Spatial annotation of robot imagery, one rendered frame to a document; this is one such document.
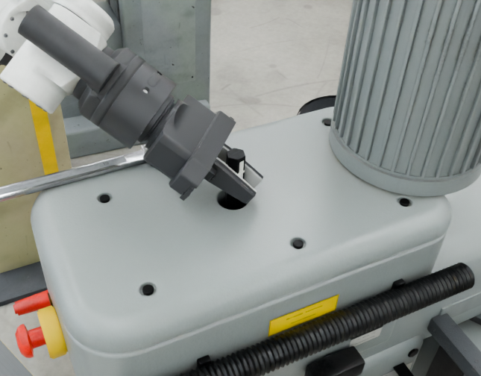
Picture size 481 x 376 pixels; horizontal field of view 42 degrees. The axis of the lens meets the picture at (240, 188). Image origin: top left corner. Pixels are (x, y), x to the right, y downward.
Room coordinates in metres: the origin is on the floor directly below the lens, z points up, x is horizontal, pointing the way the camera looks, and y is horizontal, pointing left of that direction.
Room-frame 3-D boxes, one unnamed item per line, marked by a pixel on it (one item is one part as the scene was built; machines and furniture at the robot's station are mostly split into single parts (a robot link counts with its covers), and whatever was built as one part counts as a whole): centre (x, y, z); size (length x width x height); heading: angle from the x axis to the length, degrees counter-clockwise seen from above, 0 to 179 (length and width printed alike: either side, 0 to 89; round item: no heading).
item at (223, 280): (0.54, -0.01, 1.81); 0.47 x 0.26 x 0.16; 119
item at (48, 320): (0.42, 0.21, 1.76); 0.06 x 0.02 x 0.06; 29
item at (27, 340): (0.41, 0.23, 1.76); 0.04 x 0.03 x 0.04; 29
